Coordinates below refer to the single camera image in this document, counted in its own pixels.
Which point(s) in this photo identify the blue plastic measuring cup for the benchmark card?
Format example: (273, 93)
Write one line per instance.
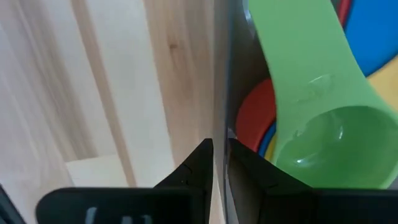
(376, 34)

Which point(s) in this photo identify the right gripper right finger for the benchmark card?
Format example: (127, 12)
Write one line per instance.
(280, 205)

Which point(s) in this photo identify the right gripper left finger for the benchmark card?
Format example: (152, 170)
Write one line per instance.
(174, 205)

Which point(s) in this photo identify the grey translucent plastic basket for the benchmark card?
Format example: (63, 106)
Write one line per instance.
(245, 56)

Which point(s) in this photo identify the yellow plastic measuring cup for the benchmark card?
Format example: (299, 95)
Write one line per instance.
(387, 84)

